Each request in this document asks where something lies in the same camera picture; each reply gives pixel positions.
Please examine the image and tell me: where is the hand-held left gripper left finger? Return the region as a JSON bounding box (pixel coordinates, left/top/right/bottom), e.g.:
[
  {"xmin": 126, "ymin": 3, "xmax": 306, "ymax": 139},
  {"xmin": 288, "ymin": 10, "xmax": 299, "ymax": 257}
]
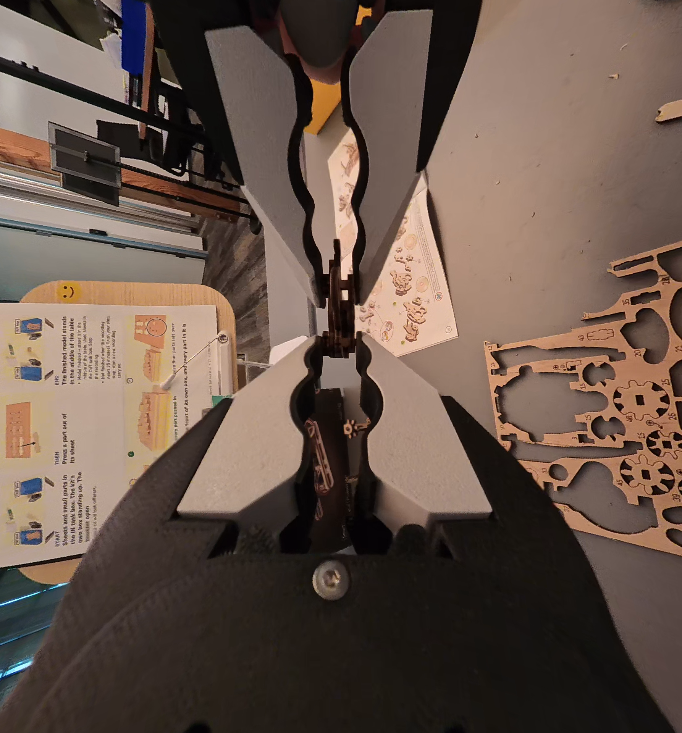
[{"xmin": 176, "ymin": 334, "xmax": 326, "ymax": 530}]

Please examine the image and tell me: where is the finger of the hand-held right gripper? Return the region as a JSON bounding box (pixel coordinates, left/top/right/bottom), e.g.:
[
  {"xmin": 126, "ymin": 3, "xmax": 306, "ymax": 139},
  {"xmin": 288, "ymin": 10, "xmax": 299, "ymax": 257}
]
[
  {"xmin": 205, "ymin": 24, "xmax": 329, "ymax": 309},
  {"xmin": 340, "ymin": 8, "xmax": 435, "ymax": 306}
]

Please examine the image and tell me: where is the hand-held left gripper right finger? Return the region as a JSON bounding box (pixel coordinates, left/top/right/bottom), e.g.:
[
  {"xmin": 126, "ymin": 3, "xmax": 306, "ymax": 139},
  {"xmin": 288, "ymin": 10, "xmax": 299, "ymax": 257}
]
[{"xmin": 355, "ymin": 331, "xmax": 495, "ymax": 530}]

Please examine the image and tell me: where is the dark wooden model assembly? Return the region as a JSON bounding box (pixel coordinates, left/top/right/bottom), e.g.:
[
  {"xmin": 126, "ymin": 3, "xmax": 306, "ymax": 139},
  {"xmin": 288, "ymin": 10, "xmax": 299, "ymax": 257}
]
[{"xmin": 323, "ymin": 239, "xmax": 358, "ymax": 360}]

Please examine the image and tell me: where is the dark model kit box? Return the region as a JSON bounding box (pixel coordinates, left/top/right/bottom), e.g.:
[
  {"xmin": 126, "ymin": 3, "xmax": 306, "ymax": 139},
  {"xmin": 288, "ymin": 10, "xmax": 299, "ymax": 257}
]
[{"xmin": 206, "ymin": 388, "xmax": 376, "ymax": 553}]

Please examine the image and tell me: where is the yellow plastic bin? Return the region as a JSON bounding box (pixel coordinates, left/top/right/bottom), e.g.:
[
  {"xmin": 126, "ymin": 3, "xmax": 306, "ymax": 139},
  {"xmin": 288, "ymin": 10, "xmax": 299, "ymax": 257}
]
[{"xmin": 304, "ymin": 80, "xmax": 342, "ymax": 135}]

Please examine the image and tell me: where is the white tethered stylus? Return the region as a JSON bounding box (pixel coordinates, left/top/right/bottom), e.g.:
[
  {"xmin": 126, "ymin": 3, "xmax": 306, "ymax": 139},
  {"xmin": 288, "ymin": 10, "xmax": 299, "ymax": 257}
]
[{"xmin": 159, "ymin": 331, "xmax": 231, "ymax": 392}]

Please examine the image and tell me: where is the white sign stand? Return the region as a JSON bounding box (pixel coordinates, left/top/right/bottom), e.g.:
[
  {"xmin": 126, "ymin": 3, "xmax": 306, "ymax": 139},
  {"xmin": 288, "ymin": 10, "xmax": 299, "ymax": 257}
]
[{"xmin": 238, "ymin": 334, "xmax": 319, "ymax": 396}]

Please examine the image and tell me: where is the blue plastic bin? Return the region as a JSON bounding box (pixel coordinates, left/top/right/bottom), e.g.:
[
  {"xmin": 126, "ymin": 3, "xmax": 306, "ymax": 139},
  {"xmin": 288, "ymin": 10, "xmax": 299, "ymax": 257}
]
[{"xmin": 120, "ymin": 0, "xmax": 155, "ymax": 72}]

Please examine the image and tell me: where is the printed assembly instruction sheet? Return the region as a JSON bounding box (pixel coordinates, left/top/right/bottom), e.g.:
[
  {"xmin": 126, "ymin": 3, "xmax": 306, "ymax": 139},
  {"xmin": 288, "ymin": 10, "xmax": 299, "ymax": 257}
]
[{"xmin": 325, "ymin": 127, "xmax": 460, "ymax": 357}]

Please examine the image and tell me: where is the wooden instruction sign board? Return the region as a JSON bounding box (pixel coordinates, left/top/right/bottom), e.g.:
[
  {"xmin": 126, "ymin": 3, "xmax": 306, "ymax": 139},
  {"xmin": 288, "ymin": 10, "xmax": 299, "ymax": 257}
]
[{"xmin": 0, "ymin": 281, "xmax": 239, "ymax": 585}]

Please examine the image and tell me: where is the laser-cut plywood part sheet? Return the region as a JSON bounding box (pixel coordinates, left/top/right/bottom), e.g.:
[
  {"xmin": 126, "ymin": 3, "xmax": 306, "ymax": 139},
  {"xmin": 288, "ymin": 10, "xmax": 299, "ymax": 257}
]
[{"xmin": 484, "ymin": 234, "xmax": 682, "ymax": 563}]

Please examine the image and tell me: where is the grey framed wall plate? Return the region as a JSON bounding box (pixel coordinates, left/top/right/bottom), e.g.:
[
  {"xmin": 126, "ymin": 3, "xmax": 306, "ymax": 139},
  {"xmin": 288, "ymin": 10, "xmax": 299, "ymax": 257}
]
[{"xmin": 48, "ymin": 121, "xmax": 123, "ymax": 208}]

